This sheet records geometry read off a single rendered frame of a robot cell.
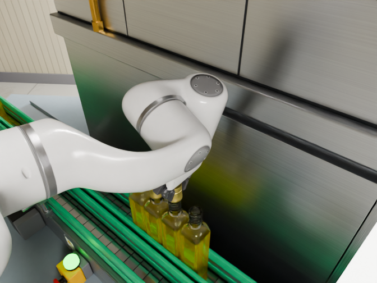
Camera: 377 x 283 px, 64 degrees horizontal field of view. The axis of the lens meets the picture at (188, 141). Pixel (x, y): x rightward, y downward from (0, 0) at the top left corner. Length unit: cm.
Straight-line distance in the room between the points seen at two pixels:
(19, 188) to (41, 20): 320
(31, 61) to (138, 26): 305
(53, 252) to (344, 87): 99
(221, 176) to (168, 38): 34
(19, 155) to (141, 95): 17
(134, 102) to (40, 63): 332
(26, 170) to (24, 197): 3
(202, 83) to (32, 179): 26
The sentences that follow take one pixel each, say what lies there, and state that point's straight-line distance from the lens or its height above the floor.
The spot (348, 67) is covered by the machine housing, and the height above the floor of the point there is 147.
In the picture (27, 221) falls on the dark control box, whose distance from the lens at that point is 117.
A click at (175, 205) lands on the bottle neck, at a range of 69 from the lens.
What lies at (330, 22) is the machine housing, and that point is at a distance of 51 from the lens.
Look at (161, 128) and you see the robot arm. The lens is 38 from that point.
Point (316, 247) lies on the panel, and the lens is 73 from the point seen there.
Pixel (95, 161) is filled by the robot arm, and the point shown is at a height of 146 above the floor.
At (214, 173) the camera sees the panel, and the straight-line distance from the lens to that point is 75.
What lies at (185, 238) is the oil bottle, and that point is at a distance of 73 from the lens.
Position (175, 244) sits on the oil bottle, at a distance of 78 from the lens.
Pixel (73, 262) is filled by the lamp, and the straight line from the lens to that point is 100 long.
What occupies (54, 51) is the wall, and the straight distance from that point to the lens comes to 358.
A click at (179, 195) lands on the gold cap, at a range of 67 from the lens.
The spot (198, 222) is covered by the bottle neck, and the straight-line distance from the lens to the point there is 69.
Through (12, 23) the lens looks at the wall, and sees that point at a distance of 366.
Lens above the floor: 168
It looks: 40 degrees down
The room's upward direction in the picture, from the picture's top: straight up
